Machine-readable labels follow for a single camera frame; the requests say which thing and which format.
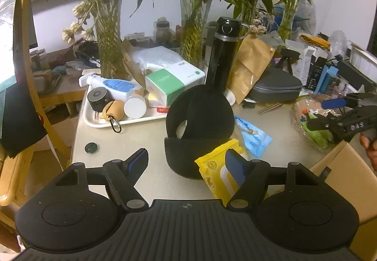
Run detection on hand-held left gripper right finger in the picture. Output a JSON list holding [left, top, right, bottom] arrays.
[[225, 149, 324, 210]]

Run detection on person's right hand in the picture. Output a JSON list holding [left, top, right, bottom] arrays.
[[360, 132, 377, 172]]

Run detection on white ribbed box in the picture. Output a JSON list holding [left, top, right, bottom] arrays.
[[349, 41, 377, 73]]

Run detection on yellow wet wipes packet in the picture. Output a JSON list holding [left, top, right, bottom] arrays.
[[194, 139, 251, 208]]

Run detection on blue box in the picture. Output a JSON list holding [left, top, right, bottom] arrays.
[[315, 65, 340, 94]]

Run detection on black thermos bottle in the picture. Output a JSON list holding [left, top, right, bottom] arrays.
[[205, 16, 250, 94]]

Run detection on yellow cloth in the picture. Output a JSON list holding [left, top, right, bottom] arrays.
[[300, 34, 330, 49]]

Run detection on metal chopsticks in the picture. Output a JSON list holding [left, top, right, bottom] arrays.
[[257, 101, 285, 115]]

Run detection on small tripod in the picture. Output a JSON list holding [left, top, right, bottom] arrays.
[[278, 49, 301, 74]]

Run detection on wooden side table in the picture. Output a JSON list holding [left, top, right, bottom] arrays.
[[31, 49, 102, 116]]

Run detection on cardboard box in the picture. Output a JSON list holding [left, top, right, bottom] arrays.
[[309, 140, 377, 258]]

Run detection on white plastic jar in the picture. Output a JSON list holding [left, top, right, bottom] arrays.
[[124, 94, 147, 119]]

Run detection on dried white flowers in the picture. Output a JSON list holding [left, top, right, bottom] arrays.
[[61, 0, 99, 45]]

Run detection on basket of snacks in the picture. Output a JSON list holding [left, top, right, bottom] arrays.
[[290, 98, 348, 150]]

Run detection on glass jar with dark lid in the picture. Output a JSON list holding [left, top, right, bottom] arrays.
[[153, 17, 172, 44]]

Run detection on blue plastic packet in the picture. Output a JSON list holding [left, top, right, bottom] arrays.
[[234, 115, 273, 158]]

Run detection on white tray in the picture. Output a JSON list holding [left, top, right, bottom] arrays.
[[82, 84, 169, 128]]

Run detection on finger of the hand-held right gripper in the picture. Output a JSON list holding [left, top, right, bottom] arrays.
[[321, 93, 377, 110], [307, 116, 346, 132]]

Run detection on black knit cap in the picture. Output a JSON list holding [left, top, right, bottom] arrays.
[[164, 84, 235, 180]]

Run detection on wooden chair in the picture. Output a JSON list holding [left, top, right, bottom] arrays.
[[0, 0, 73, 253]]

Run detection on grey zip case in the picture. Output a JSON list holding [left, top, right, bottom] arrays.
[[247, 68, 303, 103]]

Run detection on white plastic bag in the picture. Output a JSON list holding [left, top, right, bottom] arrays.
[[130, 46, 193, 73]]

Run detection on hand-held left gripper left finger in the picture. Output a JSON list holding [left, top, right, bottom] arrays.
[[50, 147, 149, 212]]

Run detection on white carton box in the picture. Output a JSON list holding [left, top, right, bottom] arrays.
[[291, 45, 317, 82]]

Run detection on tan pouch with carabiner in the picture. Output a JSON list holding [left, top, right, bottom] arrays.
[[99, 100, 125, 134]]

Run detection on green and white tissue box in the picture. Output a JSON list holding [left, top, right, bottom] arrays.
[[145, 60, 206, 108]]

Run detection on white spray bottle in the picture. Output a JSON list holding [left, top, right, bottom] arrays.
[[78, 73, 145, 97]]

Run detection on brown paper bag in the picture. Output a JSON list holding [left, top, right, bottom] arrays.
[[226, 34, 276, 105]]

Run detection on black round device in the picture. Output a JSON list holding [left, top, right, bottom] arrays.
[[87, 87, 110, 112]]

